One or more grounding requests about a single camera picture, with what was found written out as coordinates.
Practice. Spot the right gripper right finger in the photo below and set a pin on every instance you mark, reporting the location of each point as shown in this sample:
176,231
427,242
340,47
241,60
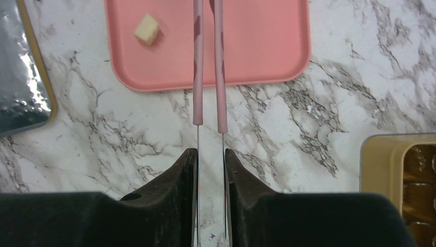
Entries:
260,216

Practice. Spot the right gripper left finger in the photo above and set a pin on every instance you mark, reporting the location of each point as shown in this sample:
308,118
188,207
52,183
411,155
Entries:
160,213

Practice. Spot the pink silicone tongs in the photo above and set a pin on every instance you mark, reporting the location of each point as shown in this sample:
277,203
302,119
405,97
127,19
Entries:
220,85

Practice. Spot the gold chocolate tin box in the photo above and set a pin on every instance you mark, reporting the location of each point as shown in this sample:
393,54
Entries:
401,167

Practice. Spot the white square chocolate bottom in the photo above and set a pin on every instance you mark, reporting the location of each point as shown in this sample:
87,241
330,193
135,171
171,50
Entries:
147,30

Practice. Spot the pink plastic tray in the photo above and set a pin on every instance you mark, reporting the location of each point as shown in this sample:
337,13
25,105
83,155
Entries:
265,41

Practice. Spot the silver tin lid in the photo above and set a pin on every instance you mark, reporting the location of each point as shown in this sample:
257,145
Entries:
27,98

